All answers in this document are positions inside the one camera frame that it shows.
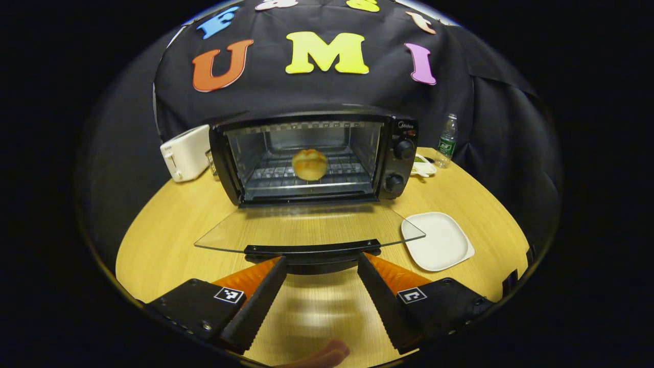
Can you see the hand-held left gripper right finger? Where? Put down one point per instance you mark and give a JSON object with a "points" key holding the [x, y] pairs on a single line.
{"points": [[380, 301]]}

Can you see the black backdrop cloth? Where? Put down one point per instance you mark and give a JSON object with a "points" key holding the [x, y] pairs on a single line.
{"points": [[306, 92]]}

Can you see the white divided condiment plate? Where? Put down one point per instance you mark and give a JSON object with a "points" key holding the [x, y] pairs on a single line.
{"points": [[423, 166]]}

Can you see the clear plastic water bottle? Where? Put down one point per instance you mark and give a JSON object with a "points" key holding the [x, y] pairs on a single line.
{"points": [[447, 142]]}

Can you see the small glass jar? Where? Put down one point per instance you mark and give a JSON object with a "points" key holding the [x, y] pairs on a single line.
{"points": [[210, 162]]}

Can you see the white square plate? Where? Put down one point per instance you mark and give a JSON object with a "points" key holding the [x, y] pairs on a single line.
{"points": [[437, 241]]}

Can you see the golden bread bun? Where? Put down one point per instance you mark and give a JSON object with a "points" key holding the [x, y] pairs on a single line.
{"points": [[309, 164]]}

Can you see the white toaster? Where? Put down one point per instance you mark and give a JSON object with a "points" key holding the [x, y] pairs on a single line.
{"points": [[186, 153]]}

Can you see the black electric oven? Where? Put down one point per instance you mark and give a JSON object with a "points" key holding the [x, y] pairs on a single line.
{"points": [[403, 167]]}

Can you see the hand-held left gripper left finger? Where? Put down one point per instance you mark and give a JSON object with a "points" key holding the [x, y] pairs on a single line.
{"points": [[258, 306]]}

